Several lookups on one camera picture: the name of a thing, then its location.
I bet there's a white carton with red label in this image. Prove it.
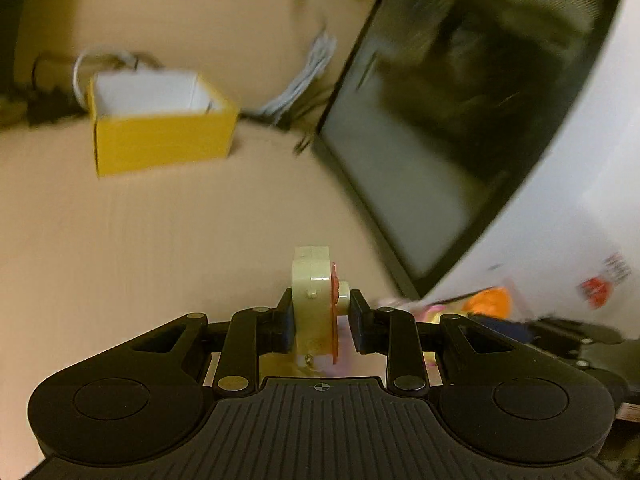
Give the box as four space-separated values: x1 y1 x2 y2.
505 247 640 323

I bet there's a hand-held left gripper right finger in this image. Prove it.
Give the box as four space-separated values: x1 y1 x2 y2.
348 288 517 397

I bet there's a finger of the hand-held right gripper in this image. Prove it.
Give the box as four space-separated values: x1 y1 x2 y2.
470 314 533 348

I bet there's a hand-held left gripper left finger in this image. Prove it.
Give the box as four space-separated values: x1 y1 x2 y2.
127 287 297 397

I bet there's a white computer case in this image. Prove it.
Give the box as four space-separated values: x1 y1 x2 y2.
312 0 640 311

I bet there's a white cable bundle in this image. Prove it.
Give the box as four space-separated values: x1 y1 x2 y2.
252 27 338 123

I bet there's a black power adapter with cable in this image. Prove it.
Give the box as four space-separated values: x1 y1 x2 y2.
25 55 91 128

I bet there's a yellow cardboard box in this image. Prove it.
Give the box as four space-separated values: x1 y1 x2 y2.
86 70 241 178

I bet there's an orange peel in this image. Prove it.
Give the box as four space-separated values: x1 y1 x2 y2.
462 286 513 318

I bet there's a wooden desk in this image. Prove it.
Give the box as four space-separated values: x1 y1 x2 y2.
0 105 426 468

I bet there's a cream toy figure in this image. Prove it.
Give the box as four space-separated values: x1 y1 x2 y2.
290 245 342 366

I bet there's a looped white cable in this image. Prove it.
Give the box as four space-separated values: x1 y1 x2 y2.
72 49 163 108

